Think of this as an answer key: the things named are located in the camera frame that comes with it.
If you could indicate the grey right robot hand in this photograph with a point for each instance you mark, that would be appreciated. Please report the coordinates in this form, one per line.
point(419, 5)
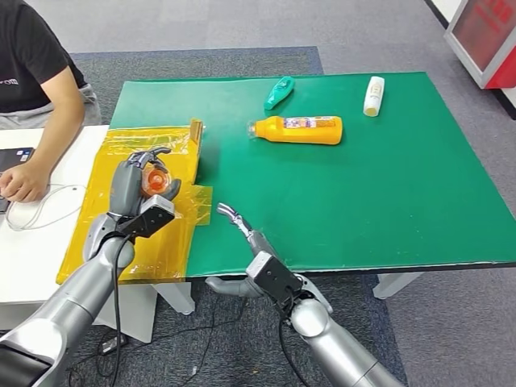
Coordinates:
point(259, 243)

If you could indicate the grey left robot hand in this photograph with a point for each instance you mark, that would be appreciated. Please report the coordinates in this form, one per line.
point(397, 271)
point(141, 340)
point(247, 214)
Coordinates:
point(124, 187)

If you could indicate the orange bottle with label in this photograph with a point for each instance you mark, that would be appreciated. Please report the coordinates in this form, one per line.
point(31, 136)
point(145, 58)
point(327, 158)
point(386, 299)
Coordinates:
point(155, 181)
point(298, 135)

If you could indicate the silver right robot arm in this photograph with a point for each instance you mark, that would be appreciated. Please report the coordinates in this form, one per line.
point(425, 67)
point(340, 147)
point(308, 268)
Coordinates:
point(342, 352)

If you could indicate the person's left forearm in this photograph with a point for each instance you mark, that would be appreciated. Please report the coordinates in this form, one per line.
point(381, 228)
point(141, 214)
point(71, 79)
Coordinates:
point(52, 144)

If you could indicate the green plastic bottle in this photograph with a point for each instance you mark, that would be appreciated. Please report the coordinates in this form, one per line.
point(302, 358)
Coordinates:
point(278, 92)

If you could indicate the white plastic bottle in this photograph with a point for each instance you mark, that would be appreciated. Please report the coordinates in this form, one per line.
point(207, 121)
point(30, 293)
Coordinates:
point(373, 98)

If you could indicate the yellow plastic film sheet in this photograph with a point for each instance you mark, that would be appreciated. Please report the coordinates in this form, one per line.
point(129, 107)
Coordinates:
point(169, 251)

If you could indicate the white table leg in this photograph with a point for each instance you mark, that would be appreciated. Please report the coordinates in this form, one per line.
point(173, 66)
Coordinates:
point(177, 299)
point(397, 284)

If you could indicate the person's left hand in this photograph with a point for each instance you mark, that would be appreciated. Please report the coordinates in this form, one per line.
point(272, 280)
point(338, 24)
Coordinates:
point(22, 182)

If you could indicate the green table mat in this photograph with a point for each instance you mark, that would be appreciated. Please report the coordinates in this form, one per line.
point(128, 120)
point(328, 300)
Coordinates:
point(363, 203)

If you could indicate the white desk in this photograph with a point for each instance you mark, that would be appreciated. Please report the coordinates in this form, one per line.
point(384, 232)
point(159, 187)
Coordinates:
point(24, 256)

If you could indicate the black laptop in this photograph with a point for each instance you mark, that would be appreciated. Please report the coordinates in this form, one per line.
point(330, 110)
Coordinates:
point(12, 157)

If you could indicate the person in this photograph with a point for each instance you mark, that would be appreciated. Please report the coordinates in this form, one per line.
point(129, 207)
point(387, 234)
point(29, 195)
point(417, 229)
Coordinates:
point(24, 53)

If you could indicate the red and white cabinet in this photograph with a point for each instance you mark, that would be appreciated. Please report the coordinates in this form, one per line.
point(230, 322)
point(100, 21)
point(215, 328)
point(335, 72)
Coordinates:
point(483, 32)

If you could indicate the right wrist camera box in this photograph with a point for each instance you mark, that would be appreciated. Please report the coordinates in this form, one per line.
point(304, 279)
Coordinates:
point(274, 277)

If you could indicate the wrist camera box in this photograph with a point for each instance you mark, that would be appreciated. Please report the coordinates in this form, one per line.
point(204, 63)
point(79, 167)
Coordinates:
point(274, 277)
point(151, 216)

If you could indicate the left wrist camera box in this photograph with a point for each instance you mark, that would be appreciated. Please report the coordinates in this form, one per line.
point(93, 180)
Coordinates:
point(151, 216)

